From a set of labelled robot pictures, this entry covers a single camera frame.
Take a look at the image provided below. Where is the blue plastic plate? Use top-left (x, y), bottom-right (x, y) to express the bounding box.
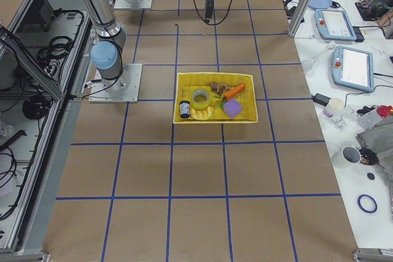
top-left (308, 0), bottom-right (332, 10)

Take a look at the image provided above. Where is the yellow tape roll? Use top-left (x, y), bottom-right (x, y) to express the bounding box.
top-left (190, 89), bottom-right (211, 110)

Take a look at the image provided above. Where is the lower teach pendant tablet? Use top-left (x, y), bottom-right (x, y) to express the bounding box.
top-left (331, 46), bottom-right (374, 93)

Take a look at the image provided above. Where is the brown lion figurine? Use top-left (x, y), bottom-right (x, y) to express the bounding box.
top-left (209, 82), bottom-right (230, 96)

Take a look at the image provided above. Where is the toy carrot with leaves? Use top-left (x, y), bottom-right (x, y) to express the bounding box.
top-left (220, 83), bottom-right (246, 109)

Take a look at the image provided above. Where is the yellow plastic basket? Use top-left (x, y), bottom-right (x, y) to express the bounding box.
top-left (173, 72), bottom-right (258, 124)

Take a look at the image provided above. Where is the purple foam cube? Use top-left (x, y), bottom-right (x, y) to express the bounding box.
top-left (224, 99), bottom-right (242, 118)

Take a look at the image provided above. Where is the white mug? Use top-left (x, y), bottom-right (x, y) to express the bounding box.
top-left (332, 145), bottom-right (362, 169)

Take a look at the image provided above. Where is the teach pendant tablet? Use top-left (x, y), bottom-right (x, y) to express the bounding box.
top-left (314, 9), bottom-right (357, 41)
top-left (331, 46), bottom-right (374, 93)

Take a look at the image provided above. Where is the black round lid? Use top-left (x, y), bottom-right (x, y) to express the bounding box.
top-left (367, 172), bottom-right (375, 180)

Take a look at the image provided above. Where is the black power adapter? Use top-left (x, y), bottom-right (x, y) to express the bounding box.
top-left (311, 93), bottom-right (331, 107)

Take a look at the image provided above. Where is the blue ring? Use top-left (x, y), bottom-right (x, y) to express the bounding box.
top-left (357, 194), bottom-right (378, 214)

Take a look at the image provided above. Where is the upper teach pendant tablet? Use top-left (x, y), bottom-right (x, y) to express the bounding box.
top-left (314, 9), bottom-right (357, 41)

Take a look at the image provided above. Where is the grey cloth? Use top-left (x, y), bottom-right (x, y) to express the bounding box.
top-left (356, 115), bottom-right (392, 206)

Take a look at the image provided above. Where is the white and purple jar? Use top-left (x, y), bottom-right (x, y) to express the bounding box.
top-left (323, 98), bottom-right (344, 117)

